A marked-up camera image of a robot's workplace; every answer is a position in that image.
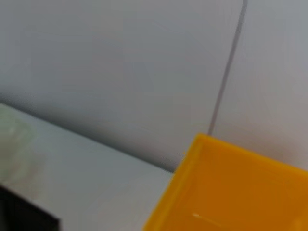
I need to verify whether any black mesh pen holder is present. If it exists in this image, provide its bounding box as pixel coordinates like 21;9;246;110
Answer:
0;185;61;231

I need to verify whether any yellow plastic bin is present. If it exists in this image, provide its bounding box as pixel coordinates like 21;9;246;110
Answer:
141;133;308;231

